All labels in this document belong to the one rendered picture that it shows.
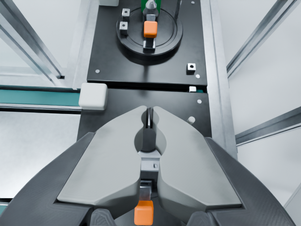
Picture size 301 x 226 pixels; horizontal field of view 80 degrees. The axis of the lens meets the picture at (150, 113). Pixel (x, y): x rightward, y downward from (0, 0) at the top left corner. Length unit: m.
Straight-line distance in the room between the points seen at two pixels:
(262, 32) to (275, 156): 0.29
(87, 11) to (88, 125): 0.28
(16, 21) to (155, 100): 0.24
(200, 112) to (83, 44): 0.29
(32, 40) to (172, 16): 0.27
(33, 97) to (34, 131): 0.07
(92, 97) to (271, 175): 0.43
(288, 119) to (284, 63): 0.37
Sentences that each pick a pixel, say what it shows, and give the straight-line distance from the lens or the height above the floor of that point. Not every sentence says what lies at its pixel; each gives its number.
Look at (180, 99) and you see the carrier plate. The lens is 0.35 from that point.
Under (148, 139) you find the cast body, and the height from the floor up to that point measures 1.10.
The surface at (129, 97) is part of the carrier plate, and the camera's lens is 0.35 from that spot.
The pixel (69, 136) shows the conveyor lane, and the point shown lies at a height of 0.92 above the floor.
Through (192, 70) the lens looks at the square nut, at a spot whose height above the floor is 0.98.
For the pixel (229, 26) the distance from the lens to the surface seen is 0.66.
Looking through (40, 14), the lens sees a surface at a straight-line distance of 0.70.
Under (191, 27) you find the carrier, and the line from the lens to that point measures 0.46.
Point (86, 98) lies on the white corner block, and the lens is 0.34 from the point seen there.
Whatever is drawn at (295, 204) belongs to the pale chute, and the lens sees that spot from 0.34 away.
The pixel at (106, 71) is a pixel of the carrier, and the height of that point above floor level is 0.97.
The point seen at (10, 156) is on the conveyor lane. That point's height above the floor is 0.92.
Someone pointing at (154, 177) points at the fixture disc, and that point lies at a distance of 0.30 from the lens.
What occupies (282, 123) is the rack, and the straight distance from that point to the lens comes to 0.32.
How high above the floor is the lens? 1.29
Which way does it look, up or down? 71 degrees down
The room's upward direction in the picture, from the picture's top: 8 degrees clockwise
